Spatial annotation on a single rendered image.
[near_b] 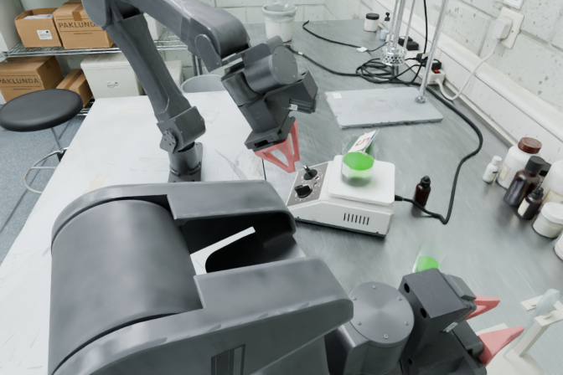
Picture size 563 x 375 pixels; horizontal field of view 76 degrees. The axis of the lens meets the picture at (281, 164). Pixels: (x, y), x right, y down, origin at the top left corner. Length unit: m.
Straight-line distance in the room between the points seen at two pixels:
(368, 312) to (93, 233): 0.24
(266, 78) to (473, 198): 0.53
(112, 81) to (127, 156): 1.96
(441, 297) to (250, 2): 2.81
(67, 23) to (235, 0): 1.15
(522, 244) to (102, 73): 2.63
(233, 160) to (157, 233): 0.71
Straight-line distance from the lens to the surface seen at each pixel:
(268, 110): 0.58
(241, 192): 0.21
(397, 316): 0.34
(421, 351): 0.41
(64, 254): 0.19
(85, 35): 2.80
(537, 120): 1.03
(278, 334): 0.17
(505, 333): 0.47
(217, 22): 0.60
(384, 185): 0.69
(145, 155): 0.95
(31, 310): 0.72
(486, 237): 0.79
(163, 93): 0.75
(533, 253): 0.81
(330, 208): 0.68
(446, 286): 0.37
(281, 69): 0.54
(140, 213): 0.18
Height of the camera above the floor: 1.43
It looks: 38 degrees down
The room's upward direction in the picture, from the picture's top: straight up
